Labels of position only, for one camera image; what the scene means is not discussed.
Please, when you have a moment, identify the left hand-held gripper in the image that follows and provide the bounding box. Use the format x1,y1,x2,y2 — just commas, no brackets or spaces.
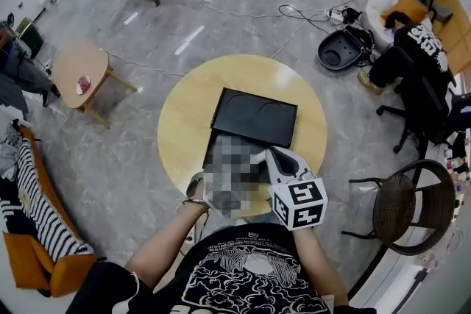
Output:
186,171,259,220

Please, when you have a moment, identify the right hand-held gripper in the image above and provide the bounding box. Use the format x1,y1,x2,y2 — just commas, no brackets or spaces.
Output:
264,146,329,232

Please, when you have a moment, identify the black rectangular plastic tray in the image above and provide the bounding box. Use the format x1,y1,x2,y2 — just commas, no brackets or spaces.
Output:
203,87,300,183

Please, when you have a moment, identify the person's left forearm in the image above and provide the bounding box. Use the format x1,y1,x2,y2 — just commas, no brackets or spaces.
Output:
124,199,212,288

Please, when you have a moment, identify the person's right forearm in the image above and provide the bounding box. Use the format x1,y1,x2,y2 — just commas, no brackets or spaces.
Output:
291,224,350,307

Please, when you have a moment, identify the round wooden table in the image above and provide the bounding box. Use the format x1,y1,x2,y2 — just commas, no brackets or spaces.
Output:
157,54,329,220

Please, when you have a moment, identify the person's black printed shirt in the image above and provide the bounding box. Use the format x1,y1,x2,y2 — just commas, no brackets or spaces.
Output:
73,221,373,314

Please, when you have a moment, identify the dark wicker chair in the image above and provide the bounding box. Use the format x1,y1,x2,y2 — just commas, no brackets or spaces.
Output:
341,158,462,257

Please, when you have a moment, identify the black plastic shell tray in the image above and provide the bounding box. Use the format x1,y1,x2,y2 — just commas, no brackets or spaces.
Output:
316,28,376,72

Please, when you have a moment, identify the pink round item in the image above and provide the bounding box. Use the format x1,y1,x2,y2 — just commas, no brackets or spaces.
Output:
74,74,93,95

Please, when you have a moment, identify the black white striped cloth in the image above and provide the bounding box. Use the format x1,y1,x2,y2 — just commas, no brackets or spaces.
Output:
13,137,96,263

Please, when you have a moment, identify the black office chair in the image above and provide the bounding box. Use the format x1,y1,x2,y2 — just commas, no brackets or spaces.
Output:
375,74,471,156

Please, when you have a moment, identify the white curved counter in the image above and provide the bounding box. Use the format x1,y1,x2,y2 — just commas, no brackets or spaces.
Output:
347,194,471,314

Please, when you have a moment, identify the small wooden side table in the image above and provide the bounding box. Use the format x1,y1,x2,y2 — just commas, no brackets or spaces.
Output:
52,43,138,130

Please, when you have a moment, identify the white beanbag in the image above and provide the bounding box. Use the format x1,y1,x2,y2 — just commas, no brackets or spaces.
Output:
361,0,404,51

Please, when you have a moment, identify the orange sofa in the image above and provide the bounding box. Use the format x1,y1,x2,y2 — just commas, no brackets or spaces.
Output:
0,124,99,300

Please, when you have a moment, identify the grey crumpled cloth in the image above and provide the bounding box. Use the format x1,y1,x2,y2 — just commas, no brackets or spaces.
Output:
0,142,20,182

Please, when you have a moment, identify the orange cushion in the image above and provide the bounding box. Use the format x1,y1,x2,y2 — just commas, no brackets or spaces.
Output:
380,0,435,27

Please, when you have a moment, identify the dark wrist bracelet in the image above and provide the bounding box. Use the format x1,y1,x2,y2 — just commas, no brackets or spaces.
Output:
181,197,211,212

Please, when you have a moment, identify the white floor cable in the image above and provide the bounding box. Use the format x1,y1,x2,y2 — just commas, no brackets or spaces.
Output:
98,49,185,78

